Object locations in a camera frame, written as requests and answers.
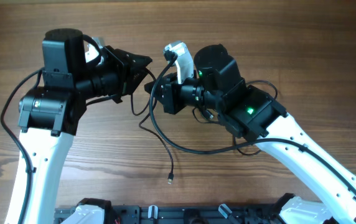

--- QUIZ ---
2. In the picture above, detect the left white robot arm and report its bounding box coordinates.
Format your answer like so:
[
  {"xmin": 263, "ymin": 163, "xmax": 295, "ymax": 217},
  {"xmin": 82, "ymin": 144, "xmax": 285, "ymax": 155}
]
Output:
[{"xmin": 6, "ymin": 28, "xmax": 152, "ymax": 223}]

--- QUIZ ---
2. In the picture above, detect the black metal base rail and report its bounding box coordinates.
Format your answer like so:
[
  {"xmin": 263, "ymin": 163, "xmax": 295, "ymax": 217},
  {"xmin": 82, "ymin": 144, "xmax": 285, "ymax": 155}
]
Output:
[{"xmin": 54, "ymin": 203, "xmax": 284, "ymax": 224}]

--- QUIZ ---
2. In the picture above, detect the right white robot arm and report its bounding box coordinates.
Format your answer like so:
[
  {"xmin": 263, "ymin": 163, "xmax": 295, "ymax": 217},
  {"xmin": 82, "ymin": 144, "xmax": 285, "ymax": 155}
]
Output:
[{"xmin": 146, "ymin": 42, "xmax": 356, "ymax": 223}]

